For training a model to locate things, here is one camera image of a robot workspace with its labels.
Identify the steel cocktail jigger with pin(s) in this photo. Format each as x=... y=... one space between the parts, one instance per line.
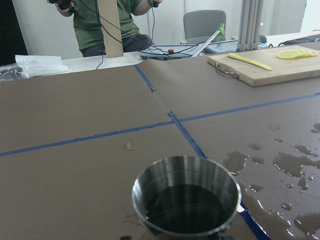
x=186 y=198

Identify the blue teach pendant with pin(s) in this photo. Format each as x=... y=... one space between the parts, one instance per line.
x=169 y=52

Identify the grey office chair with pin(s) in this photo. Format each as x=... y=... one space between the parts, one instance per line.
x=200 y=25

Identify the silver rod green tip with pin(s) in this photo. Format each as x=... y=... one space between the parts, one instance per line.
x=219 y=32

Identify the person in green shirt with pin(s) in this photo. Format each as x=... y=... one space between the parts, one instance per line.
x=88 y=30

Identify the yellow plastic knife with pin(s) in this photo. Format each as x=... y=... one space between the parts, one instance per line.
x=253 y=62

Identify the wooden plank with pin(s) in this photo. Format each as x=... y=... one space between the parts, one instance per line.
x=110 y=24

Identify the lemon slice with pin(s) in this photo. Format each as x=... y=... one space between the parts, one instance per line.
x=313 y=53
x=302 y=53
x=290 y=54
x=308 y=53

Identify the aluminium frame post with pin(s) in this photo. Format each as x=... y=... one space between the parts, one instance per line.
x=249 y=28

